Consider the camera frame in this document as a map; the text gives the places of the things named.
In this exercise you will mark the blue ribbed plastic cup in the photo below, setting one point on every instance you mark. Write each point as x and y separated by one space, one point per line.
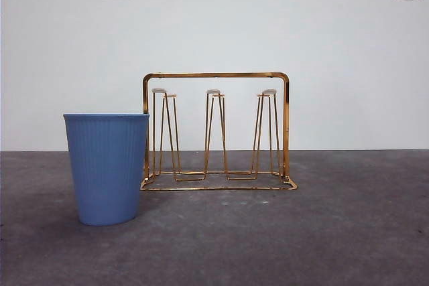
107 165

